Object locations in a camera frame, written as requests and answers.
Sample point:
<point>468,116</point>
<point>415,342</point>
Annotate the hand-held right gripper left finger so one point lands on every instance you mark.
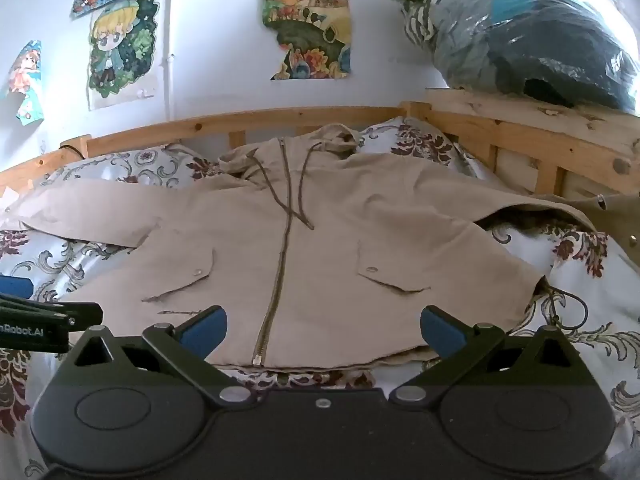
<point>204,329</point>

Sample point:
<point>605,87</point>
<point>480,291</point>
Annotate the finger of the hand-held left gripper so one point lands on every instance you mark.
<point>15,287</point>
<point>82,314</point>

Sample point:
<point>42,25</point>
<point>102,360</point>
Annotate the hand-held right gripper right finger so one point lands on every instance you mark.
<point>440,331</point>

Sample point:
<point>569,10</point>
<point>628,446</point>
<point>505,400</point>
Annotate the beige hooded jacket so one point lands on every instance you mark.
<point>300,260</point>

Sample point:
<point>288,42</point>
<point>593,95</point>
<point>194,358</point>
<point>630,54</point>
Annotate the clear plastic bag of clothes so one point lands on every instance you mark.
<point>540,35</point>

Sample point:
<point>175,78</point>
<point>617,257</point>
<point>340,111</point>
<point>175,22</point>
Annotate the floral bedsheet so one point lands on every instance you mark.
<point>590,320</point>

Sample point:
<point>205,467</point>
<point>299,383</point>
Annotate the floral pillow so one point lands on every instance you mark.
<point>135,165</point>
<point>420,142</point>

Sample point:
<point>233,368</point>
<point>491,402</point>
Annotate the torn cyan cartoon wall poster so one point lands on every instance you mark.
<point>25,85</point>

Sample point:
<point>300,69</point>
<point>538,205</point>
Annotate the wooden bed frame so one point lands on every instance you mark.
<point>310,122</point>

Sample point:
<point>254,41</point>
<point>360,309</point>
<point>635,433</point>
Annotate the green cartoon figure wall poster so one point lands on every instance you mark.
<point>122,45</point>

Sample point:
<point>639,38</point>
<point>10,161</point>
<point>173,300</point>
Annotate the landscape wall poster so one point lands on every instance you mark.
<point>310,25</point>

